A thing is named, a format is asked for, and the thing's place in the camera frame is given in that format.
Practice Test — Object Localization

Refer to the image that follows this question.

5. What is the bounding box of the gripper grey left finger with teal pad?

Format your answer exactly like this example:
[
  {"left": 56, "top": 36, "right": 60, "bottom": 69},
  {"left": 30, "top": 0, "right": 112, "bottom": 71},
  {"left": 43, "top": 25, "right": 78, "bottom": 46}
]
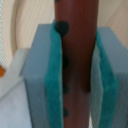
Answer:
[{"left": 23, "top": 23, "right": 63, "bottom": 128}]

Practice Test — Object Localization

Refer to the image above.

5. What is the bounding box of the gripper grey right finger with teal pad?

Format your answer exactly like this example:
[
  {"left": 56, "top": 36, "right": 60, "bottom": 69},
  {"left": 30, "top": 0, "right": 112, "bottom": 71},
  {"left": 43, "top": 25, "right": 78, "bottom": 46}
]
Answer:
[{"left": 90, "top": 27, "right": 128, "bottom": 128}]

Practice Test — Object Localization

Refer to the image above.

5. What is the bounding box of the brown sausage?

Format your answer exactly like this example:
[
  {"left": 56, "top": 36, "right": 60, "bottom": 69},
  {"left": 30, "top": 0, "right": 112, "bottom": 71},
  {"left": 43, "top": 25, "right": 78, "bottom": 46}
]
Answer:
[{"left": 55, "top": 0, "right": 99, "bottom": 128}]

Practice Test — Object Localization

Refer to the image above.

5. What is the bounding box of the round wooden plate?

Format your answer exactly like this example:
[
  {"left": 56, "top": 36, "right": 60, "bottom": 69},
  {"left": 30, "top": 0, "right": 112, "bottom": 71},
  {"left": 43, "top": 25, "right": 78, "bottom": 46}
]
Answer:
[{"left": 0, "top": 0, "right": 128, "bottom": 66}]

